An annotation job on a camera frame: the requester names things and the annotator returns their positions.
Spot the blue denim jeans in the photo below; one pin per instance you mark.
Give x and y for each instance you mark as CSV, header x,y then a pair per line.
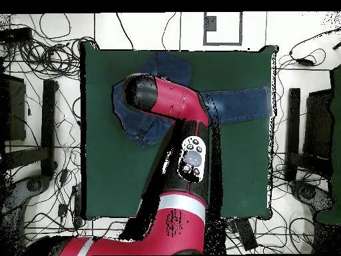
x,y
239,104

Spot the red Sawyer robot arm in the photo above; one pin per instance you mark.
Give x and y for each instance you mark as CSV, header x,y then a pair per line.
x,y
175,98

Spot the dark green table cloth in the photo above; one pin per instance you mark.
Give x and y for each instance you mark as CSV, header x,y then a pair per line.
x,y
239,160

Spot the black power adapter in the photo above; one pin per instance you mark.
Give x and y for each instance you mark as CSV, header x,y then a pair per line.
x,y
64,176
62,210
305,62

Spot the black power strip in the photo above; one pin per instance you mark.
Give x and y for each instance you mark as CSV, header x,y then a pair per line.
x,y
16,34
77,205
246,234

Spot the black stand base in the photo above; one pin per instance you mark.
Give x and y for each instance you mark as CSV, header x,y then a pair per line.
x,y
293,128
48,128

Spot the grey wheeled chair base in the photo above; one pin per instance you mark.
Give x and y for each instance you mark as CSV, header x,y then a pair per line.
x,y
309,193
34,185

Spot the black box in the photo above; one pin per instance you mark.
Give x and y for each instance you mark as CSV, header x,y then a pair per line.
x,y
16,112
318,122

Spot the dark green spare cloth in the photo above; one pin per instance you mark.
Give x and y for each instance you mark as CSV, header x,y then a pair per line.
x,y
336,133

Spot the grey square floor frame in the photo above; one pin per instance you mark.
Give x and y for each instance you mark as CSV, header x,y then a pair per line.
x,y
210,24

